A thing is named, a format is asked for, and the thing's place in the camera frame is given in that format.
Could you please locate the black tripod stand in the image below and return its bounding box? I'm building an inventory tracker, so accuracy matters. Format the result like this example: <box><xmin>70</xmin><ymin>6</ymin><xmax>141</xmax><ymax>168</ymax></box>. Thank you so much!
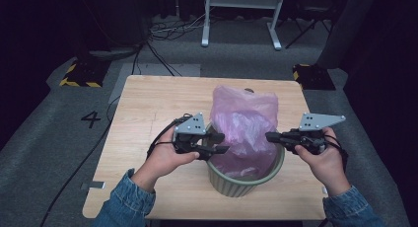
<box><xmin>284</xmin><ymin>18</ymin><xmax>332</xmax><ymax>50</ymax></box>

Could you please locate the black yellow striped base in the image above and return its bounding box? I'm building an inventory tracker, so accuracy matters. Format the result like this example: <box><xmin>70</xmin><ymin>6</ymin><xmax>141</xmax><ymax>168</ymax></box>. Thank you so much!
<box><xmin>59</xmin><ymin>59</ymin><xmax>111</xmax><ymax>89</ymax></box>
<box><xmin>292</xmin><ymin>63</ymin><xmax>337</xmax><ymax>91</ymax></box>

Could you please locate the pink plastic bag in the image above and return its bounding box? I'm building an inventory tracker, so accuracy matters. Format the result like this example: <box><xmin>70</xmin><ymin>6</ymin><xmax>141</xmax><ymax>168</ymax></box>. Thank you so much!
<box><xmin>209</xmin><ymin>85</ymin><xmax>280</xmax><ymax>180</ymax></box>

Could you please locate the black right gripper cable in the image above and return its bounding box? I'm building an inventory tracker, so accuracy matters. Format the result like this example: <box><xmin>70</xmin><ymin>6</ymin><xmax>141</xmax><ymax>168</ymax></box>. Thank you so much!
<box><xmin>324</xmin><ymin>133</ymin><xmax>350</xmax><ymax>173</ymax></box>

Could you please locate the long black floor cable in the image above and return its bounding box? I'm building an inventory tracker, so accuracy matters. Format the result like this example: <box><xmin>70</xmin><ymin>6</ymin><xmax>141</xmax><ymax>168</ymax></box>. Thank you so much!
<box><xmin>39</xmin><ymin>94</ymin><xmax>122</xmax><ymax>227</ymax></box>

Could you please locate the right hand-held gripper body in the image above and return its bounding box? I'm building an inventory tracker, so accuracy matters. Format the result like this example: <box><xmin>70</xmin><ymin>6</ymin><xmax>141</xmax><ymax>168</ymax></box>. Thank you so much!
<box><xmin>286</xmin><ymin>113</ymin><xmax>347</xmax><ymax>156</ymax></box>

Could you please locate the person's right hand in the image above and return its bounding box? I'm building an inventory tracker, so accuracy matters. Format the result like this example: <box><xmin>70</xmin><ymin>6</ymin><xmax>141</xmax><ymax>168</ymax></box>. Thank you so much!
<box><xmin>294</xmin><ymin>126</ymin><xmax>352</xmax><ymax>197</ymax></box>

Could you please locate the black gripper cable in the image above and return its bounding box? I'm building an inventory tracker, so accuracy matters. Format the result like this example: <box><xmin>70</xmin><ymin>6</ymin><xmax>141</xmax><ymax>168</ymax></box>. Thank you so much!
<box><xmin>146</xmin><ymin>113</ymin><xmax>194</xmax><ymax>160</ymax></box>
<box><xmin>324</xmin><ymin>133</ymin><xmax>350</xmax><ymax>173</ymax></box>

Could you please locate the grey tape strip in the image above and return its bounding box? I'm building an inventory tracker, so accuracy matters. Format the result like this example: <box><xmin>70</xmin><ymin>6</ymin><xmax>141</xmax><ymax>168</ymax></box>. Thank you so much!
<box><xmin>80</xmin><ymin>181</ymin><xmax>106</xmax><ymax>191</ymax></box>

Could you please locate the person's left hand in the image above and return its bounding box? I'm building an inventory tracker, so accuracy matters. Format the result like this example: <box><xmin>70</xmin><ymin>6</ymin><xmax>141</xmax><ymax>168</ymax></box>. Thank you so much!
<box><xmin>131</xmin><ymin>127</ymin><xmax>200</xmax><ymax>192</ymax></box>

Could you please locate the tangled cable bundle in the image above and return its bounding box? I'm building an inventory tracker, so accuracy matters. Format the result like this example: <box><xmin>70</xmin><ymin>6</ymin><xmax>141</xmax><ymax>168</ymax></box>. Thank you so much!
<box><xmin>148</xmin><ymin>11</ymin><xmax>212</xmax><ymax>42</ymax></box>

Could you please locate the green ribbed trash bin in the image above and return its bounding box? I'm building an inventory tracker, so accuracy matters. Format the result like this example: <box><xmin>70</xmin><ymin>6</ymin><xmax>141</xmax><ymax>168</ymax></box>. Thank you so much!
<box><xmin>201</xmin><ymin>121</ymin><xmax>286</xmax><ymax>198</ymax></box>

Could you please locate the grey round stand base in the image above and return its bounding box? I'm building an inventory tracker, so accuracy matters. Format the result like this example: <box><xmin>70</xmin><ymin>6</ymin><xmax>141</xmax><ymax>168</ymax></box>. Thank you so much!
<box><xmin>88</xmin><ymin>46</ymin><xmax>141</xmax><ymax>62</ymax></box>

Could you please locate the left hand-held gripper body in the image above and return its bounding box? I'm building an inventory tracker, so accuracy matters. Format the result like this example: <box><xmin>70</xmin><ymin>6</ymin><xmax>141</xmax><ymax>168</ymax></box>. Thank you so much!
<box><xmin>172</xmin><ymin>112</ymin><xmax>211</xmax><ymax>156</ymax></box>

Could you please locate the white metal desk frame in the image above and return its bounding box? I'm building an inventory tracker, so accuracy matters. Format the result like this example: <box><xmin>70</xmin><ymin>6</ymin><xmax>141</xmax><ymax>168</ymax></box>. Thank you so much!
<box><xmin>200</xmin><ymin>0</ymin><xmax>288</xmax><ymax>51</ymax></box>

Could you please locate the grey curtain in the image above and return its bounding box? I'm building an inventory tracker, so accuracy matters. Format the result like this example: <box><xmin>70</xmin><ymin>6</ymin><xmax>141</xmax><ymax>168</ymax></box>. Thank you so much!
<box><xmin>315</xmin><ymin>0</ymin><xmax>379</xmax><ymax>70</ymax></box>

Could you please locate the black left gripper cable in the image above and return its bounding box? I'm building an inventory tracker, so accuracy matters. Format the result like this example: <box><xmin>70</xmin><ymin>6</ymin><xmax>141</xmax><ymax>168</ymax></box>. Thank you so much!
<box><xmin>146</xmin><ymin>113</ymin><xmax>194</xmax><ymax>160</ymax></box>

